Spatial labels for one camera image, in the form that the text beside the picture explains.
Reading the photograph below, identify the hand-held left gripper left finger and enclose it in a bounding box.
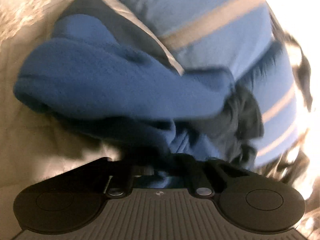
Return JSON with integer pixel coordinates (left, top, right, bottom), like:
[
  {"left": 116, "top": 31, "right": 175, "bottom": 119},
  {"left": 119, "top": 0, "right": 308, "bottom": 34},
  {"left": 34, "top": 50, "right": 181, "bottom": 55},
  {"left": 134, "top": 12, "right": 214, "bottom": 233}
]
[{"left": 99, "top": 156, "right": 135, "bottom": 198}]

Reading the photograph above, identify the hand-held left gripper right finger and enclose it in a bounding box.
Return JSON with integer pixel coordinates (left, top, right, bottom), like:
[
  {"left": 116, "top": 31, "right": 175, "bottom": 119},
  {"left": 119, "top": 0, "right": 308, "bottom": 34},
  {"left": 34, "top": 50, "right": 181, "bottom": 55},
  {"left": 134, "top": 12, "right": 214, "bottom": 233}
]
[{"left": 180, "top": 155, "right": 227, "bottom": 198}]

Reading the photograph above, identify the blue fleece jacket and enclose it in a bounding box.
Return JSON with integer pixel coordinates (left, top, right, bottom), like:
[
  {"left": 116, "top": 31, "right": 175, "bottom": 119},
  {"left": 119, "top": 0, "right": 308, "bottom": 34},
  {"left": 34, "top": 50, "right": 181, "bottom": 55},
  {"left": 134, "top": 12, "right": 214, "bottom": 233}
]
[{"left": 14, "top": 0, "right": 265, "bottom": 190}]

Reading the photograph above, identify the quilted beige bedspread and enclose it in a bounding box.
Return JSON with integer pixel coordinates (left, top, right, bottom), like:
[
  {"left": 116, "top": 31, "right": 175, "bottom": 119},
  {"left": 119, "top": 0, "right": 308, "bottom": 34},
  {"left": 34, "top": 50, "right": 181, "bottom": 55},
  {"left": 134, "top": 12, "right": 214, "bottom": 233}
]
[{"left": 0, "top": 0, "right": 185, "bottom": 193}]

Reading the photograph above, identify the large blue striped pillow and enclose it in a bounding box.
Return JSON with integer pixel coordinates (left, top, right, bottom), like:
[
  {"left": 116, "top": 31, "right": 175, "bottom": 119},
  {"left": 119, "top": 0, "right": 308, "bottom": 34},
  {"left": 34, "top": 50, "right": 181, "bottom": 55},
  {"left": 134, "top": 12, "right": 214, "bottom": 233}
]
[{"left": 235, "top": 41, "right": 298, "bottom": 167}]

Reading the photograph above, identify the small blue striped pillow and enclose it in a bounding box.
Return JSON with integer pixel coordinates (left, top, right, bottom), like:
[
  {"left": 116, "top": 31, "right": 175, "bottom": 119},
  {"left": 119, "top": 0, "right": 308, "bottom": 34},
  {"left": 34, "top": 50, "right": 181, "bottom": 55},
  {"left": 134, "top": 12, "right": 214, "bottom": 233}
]
[{"left": 112, "top": 0, "right": 274, "bottom": 74}]

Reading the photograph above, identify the dark bed frame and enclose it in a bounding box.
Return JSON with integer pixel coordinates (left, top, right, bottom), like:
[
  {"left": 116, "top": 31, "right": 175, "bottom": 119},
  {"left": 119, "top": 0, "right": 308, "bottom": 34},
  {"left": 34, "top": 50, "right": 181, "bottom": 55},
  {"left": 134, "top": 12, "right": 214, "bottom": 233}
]
[{"left": 271, "top": 20, "right": 315, "bottom": 180}]

